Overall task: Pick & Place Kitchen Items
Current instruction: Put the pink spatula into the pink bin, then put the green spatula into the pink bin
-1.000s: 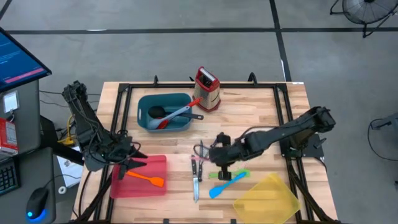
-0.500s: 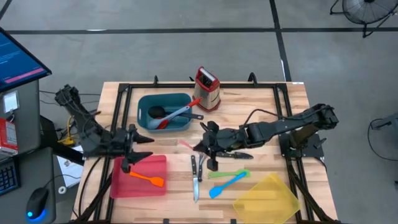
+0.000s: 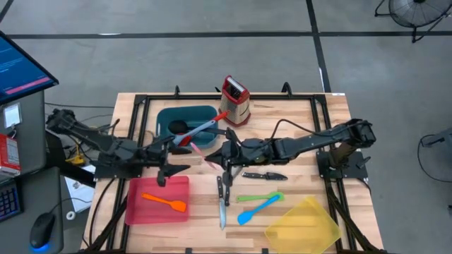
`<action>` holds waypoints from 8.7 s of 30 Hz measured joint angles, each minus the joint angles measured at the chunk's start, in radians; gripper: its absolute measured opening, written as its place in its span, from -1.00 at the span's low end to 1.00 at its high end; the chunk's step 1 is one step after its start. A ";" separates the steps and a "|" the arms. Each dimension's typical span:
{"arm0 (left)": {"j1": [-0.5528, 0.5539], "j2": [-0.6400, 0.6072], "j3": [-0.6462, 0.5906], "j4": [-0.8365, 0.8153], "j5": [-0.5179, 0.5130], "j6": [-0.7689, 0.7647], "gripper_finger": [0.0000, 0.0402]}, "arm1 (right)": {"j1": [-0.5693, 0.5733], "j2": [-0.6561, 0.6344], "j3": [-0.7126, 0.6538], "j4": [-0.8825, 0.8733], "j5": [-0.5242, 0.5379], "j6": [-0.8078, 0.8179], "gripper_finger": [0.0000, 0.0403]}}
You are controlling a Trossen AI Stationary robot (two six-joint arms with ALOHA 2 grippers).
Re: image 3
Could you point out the red box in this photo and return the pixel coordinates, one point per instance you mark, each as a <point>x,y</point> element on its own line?
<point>8,155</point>

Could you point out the grey desk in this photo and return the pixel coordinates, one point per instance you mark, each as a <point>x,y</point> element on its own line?
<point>49,190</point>

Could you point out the red translucent plastic tray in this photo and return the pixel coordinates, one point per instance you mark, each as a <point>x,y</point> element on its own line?
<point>155,215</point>

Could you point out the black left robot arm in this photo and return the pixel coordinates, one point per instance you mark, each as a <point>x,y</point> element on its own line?
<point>88,135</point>

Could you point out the black keyboard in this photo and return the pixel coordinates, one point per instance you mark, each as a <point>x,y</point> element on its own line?
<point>8,201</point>

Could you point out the yellow translucent plastic tray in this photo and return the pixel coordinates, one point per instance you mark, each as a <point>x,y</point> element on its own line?
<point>303,229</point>

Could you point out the yellow clamp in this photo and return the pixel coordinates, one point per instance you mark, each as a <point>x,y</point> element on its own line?
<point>76,160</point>

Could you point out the grey cabinet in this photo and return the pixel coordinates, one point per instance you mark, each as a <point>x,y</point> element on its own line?
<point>31,134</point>

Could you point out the white paper label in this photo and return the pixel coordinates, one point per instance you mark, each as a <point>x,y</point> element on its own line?
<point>12,115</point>

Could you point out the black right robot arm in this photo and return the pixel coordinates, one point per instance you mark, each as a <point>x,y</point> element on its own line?
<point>318,141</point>

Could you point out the white tape roll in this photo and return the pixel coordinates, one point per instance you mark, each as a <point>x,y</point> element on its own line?
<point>67,215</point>

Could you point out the black metal table frame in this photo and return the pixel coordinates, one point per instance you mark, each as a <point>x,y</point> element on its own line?
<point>268,96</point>

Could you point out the black ladle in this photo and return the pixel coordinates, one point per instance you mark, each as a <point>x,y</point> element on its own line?
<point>178,126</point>

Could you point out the monitor with blue screen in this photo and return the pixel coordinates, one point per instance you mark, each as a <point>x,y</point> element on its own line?
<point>21,70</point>

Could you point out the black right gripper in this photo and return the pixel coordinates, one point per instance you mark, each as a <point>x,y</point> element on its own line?
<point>252,151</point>

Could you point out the black floor fan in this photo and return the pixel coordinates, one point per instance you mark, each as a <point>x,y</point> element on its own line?
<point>416,14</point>

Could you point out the orange silicone spatula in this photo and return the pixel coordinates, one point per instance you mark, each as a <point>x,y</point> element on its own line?
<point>176,205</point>

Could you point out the black computer mouse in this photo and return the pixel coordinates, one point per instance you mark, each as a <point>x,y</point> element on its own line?
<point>42,231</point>

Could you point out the teal plastic bin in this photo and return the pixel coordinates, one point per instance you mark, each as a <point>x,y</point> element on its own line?
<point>166,116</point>

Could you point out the blue-grey silicone spoon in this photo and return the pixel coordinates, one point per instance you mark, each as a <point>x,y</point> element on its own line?
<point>197,130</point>

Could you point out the green silicone spatula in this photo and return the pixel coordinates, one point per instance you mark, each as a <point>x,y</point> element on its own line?
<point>254,198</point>

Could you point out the blue silicone spatula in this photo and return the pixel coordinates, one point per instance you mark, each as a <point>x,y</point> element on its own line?
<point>245,218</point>

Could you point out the black-bladed paring knife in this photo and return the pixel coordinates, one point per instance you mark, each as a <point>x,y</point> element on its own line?
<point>257,175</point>

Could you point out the grey chair base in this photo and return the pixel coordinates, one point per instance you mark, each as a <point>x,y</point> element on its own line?
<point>441,137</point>

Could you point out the white paper sheet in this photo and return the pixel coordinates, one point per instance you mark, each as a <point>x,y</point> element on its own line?
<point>81,194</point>

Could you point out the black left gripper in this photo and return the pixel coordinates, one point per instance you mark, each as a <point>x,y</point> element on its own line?
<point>153,157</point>

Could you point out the pink silicone spatula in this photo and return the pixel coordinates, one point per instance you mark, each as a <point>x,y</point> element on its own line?
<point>197,150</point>

